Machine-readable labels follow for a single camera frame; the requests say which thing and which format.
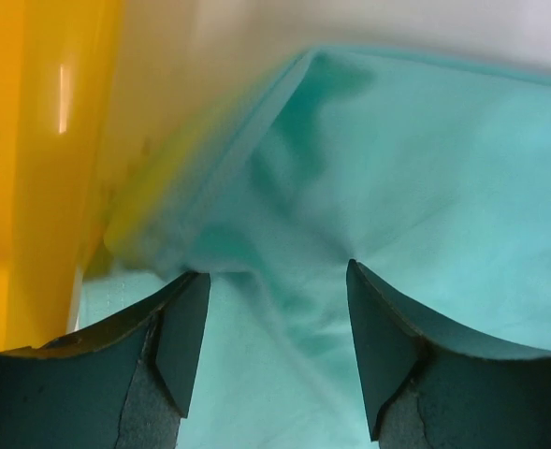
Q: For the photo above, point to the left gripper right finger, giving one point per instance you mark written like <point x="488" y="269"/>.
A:
<point x="430" y="382"/>

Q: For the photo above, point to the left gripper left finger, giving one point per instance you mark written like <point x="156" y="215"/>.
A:
<point x="123" y="382"/>

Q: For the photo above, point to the teal t shirt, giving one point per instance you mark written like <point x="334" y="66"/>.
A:
<point x="435" y="174"/>

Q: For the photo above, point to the yellow plastic tray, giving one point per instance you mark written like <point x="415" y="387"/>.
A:
<point x="85" y="98"/>

